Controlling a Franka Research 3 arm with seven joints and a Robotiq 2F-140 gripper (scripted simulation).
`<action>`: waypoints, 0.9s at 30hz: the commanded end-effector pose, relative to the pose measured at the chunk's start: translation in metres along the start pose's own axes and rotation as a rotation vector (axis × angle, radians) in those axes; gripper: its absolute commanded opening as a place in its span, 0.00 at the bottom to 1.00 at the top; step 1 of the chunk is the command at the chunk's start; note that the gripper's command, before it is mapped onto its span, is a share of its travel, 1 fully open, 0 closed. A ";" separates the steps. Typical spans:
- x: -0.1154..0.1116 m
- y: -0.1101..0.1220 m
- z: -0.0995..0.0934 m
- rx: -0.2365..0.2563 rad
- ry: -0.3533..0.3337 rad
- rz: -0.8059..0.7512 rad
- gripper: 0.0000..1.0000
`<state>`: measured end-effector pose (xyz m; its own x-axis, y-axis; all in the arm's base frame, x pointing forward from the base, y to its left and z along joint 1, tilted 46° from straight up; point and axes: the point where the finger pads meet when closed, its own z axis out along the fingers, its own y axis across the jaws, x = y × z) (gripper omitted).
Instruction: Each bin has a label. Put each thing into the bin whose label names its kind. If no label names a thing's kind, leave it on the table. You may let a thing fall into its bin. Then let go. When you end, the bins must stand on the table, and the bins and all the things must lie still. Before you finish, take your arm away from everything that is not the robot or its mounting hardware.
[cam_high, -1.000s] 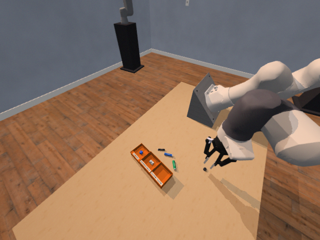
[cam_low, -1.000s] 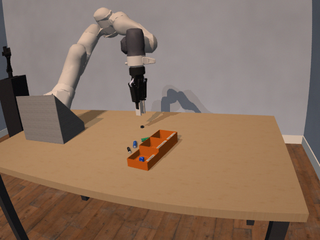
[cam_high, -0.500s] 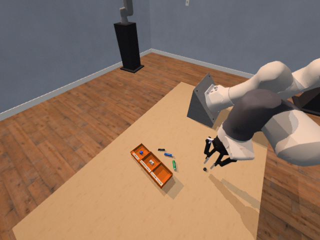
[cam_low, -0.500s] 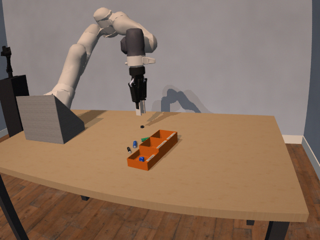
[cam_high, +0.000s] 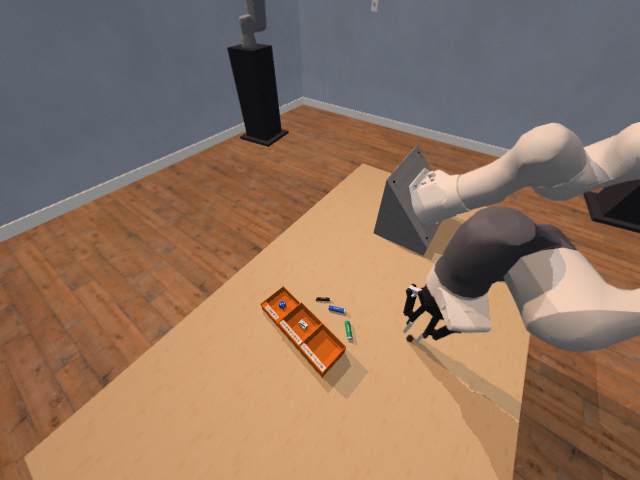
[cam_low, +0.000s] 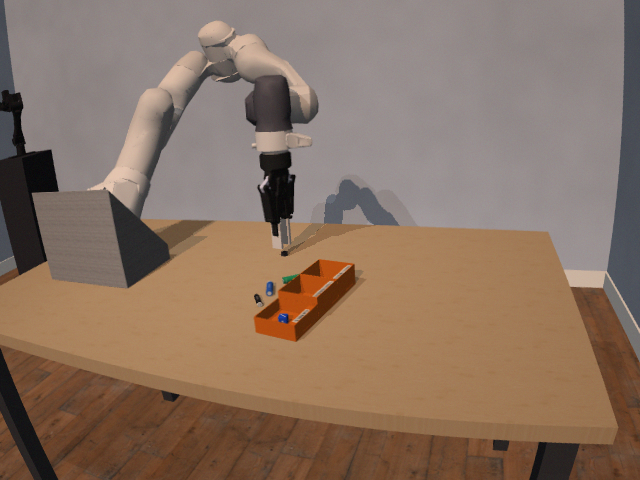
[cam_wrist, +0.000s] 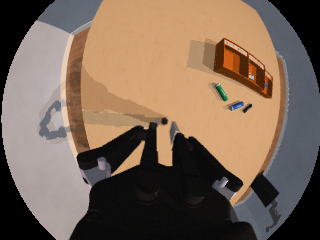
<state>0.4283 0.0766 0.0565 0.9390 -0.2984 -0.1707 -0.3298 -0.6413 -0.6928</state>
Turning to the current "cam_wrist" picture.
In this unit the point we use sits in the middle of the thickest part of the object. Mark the green aa battery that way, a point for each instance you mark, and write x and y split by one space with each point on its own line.
221 92

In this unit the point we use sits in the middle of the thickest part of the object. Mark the orange compartment tray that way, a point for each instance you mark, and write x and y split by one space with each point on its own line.
230 63

